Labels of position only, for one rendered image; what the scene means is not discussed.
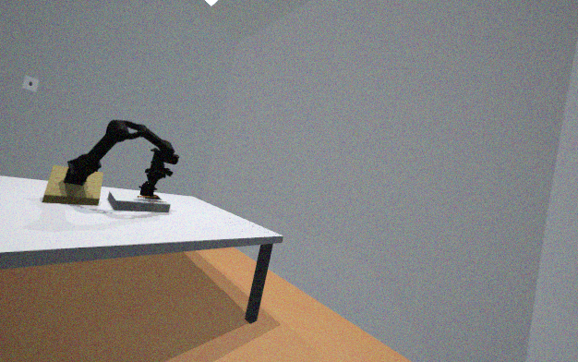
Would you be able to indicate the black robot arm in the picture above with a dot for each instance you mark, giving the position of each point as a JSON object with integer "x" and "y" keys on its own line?
{"x": 81, "y": 168}

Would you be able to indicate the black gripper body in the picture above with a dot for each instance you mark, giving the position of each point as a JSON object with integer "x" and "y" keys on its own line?
{"x": 155, "y": 169}

